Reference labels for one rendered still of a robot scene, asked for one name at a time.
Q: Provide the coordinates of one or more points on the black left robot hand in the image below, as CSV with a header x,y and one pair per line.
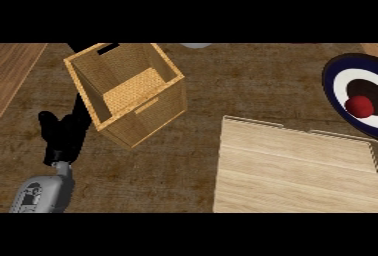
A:
x,y
64,136

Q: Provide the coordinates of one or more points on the pale wooden tray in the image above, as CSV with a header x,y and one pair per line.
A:
x,y
290,173

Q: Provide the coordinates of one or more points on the navy and white plate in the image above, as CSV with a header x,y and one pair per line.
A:
x,y
341,86

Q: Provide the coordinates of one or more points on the red tomato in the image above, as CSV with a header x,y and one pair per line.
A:
x,y
360,106

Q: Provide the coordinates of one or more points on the tan wicker basket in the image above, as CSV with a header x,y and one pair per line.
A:
x,y
134,96

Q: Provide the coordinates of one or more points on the brown wooden panel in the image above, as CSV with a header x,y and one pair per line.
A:
x,y
17,66

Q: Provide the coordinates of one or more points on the pale grey object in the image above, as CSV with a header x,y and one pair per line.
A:
x,y
196,45

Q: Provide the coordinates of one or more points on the tan wooden object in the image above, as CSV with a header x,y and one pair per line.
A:
x,y
372,48

